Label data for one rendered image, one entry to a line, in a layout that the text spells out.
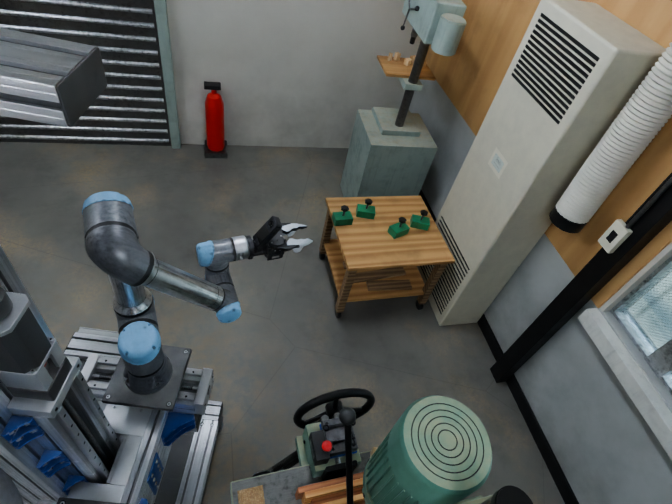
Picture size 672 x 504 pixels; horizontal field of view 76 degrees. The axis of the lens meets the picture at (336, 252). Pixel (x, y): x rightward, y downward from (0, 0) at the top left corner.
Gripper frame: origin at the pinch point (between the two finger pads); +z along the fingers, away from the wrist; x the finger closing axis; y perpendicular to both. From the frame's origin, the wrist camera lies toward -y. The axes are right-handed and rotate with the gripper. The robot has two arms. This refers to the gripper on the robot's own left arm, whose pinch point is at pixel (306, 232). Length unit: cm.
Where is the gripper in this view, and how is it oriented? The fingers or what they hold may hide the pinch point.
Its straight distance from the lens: 144.6
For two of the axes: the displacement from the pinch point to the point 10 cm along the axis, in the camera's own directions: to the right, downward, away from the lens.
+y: -2.3, 5.6, 8.0
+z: 9.1, -1.8, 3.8
